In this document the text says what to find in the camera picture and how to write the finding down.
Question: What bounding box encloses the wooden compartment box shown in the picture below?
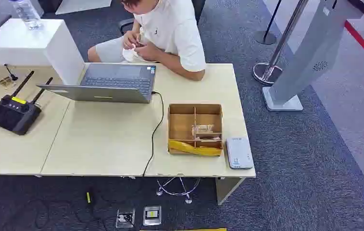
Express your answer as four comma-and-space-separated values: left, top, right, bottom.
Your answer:
167, 103, 224, 157

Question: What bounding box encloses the card in wooden box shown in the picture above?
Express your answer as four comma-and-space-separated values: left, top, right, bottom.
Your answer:
191, 124, 215, 136

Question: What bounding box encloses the yellow plastic bag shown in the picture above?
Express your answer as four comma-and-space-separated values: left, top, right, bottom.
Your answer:
168, 140, 223, 157

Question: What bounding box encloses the white card reader device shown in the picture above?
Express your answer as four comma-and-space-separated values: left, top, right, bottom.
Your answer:
226, 137, 254, 170

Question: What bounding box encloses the grey open laptop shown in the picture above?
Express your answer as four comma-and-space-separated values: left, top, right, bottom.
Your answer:
36, 63, 157, 104

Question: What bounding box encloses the white crumpled cloth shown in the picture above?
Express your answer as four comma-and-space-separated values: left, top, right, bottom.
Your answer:
122, 44, 144, 64

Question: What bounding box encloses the person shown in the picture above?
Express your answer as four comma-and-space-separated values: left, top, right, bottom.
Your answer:
87, 0, 207, 82

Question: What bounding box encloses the white desk leg panel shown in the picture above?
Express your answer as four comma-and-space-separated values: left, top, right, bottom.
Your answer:
215, 177, 246, 206

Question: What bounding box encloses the closed floor socket box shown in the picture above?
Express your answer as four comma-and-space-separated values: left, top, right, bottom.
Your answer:
143, 205, 163, 227

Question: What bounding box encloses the open floor socket box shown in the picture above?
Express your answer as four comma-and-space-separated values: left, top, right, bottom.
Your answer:
115, 208, 136, 229

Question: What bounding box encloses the grey kiosk stand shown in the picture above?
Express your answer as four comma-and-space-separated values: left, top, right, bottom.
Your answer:
262, 0, 364, 112

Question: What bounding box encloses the black remote controller with antennas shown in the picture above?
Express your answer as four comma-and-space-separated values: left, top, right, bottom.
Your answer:
0, 70, 54, 136

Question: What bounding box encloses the white raised desk shelf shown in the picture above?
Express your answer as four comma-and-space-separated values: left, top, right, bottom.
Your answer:
0, 17, 86, 86

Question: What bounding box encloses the small black stand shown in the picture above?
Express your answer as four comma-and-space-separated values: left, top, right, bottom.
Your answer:
3, 63, 19, 82

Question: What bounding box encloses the clear plastic water bottle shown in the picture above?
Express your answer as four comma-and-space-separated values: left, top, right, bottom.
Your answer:
9, 0, 44, 31

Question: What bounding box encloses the black laptop power cable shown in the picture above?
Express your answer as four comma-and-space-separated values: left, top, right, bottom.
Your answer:
142, 91, 165, 177

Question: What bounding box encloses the white cable loop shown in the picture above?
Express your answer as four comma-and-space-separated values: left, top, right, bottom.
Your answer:
155, 176, 201, 205

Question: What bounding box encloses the chrome stanchion post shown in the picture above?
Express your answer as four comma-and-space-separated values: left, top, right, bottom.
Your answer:
252, 0, 310, 86

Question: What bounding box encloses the black stanchion post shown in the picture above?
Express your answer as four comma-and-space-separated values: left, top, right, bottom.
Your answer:
253, 0, 283, 46

